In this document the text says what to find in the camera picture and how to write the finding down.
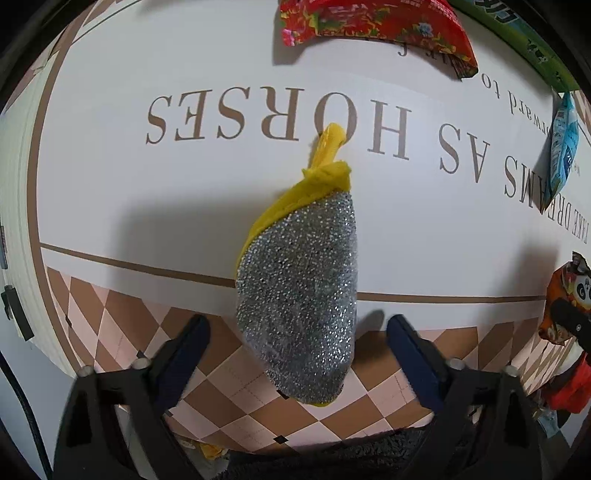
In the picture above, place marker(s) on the yellow soft item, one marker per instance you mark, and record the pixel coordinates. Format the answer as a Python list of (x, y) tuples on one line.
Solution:
[(212, 451)]

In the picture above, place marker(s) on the blue and white packet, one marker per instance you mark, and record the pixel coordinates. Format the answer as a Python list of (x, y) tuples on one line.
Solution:
[(561, 147)]

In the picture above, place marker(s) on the green printed packet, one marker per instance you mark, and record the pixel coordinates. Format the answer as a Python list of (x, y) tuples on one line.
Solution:
[(521, 32)]

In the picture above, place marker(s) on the dark fuzzy cloth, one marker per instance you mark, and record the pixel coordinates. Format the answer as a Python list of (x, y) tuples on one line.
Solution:
[(323, 454)]

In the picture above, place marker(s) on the black clip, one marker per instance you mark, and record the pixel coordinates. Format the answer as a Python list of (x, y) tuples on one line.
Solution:
[(14, 311)]

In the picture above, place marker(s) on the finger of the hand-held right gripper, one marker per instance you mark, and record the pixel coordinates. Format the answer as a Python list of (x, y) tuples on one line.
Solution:
[(572, 318)]

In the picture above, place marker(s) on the white printed checkered mat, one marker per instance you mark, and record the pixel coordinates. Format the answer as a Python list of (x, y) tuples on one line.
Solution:
[(184, 207)]

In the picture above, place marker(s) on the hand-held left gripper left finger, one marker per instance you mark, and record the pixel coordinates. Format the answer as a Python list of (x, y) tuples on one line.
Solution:
[(191, 344)]

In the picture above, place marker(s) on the red packet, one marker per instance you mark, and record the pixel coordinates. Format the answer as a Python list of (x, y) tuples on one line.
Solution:
[(565, 369)]

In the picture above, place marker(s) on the silver and yellow scrub sponge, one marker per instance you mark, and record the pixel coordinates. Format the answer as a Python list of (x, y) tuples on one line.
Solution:
[(300, 295)]

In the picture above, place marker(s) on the red floral fabric pouch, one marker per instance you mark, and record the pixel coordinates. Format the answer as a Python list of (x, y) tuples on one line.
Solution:
[(378, 23)]

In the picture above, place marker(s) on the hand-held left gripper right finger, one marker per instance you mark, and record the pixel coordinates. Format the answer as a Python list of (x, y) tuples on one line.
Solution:
[(408, 350)]

